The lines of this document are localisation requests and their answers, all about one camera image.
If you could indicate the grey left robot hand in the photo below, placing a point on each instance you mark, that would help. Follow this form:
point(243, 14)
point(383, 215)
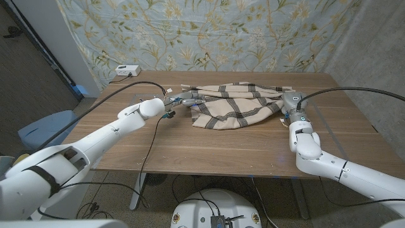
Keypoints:
point(190, 98)

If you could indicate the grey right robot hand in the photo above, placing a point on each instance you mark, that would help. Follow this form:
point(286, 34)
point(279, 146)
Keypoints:
point(292, 103)

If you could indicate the beige plaid scarf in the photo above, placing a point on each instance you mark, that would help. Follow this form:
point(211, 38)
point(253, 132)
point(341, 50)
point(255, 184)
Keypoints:
point(234, 107)

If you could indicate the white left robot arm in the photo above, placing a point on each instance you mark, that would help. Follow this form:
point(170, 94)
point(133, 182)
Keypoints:
point(104, 136)

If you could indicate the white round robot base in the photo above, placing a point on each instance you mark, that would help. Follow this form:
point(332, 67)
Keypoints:
point(202, 206)

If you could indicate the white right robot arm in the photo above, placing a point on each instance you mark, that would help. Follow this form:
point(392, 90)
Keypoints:
point(364, 177)

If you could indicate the white power strip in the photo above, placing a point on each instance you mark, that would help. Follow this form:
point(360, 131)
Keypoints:
point(128, 70)

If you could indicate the floral printed backdrop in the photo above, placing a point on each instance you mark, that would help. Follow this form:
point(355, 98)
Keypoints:
point(205, 31)

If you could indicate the round black fan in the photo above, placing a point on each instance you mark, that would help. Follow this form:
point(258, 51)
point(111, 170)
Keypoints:
point(156, 179)

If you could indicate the grey table leg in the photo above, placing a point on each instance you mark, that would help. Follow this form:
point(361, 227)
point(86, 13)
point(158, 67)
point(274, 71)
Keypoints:
point(300, 199)

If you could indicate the white table leg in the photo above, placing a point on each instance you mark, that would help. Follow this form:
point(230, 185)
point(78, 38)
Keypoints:
point(136, 196)

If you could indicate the grey electronics box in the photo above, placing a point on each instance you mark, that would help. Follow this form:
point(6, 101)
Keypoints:
point(218, 222)

